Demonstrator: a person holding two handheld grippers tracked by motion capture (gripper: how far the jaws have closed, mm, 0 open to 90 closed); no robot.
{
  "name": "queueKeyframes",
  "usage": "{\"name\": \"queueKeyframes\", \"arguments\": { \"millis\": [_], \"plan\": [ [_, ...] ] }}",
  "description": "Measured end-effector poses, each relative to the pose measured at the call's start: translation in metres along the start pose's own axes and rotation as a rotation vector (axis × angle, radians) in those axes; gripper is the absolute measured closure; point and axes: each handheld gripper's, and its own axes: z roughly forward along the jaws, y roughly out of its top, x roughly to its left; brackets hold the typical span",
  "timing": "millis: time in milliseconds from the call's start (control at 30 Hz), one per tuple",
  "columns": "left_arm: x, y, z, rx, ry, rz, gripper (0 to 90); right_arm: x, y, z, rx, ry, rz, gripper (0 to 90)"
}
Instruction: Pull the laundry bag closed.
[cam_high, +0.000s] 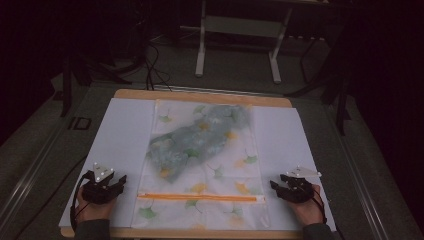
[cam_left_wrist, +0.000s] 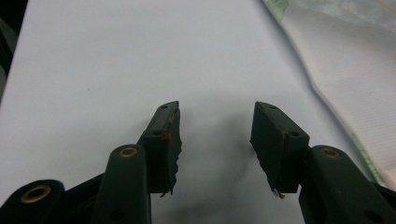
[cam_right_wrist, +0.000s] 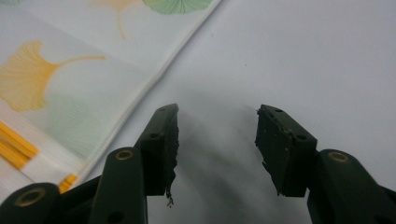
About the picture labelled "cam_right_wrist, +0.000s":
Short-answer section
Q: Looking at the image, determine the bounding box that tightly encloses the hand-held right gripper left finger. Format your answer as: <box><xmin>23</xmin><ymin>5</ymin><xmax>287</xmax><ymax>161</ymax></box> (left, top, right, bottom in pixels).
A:
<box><xmin>134</xmin><ymin>103</ymin><xmax>180</xmax><ymax>208</ymax></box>

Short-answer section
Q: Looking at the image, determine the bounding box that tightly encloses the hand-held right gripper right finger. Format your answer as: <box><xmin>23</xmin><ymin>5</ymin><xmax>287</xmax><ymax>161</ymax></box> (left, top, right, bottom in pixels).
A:
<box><xmin>254</xmin><ymin>104</ymin><xmax>318</xmax><ymax>198</ymax></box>

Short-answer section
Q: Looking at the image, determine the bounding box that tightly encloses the white cloth with ginkgo print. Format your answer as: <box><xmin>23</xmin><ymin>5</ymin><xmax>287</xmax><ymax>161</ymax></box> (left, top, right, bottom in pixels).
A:
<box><xmin>0</xmin><ymin>0</ymin><xmax>222</xmax><ymax>203</ymax></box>

